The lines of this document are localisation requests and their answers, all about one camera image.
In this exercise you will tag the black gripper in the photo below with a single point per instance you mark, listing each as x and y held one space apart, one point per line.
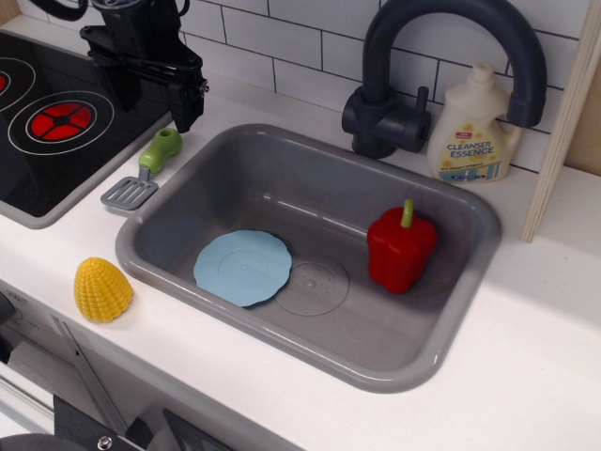
146 40

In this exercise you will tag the grey spatula green handle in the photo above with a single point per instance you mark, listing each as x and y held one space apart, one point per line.
130 193

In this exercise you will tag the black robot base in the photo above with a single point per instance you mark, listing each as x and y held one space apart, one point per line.
75 430

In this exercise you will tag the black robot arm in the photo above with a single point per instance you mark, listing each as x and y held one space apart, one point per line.
139 41

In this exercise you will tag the grey plastic sink basin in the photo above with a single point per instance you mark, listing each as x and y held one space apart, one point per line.
319 200

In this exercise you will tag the light blue plate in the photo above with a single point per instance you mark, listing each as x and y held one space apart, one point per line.
243 267

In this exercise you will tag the black toy stove top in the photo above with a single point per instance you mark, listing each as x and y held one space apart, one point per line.
61 132

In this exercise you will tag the yellow toy corn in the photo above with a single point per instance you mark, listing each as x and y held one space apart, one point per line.
102 292

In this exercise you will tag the dark grey faucet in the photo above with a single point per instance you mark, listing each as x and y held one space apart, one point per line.
380 123

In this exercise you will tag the red toy bell pepper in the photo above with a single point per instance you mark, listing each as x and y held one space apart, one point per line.
400 243

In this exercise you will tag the cream cleanser bottle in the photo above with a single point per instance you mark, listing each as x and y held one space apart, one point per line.
468 144

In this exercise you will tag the light wooden side panel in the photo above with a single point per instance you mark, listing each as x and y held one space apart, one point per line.
571 106

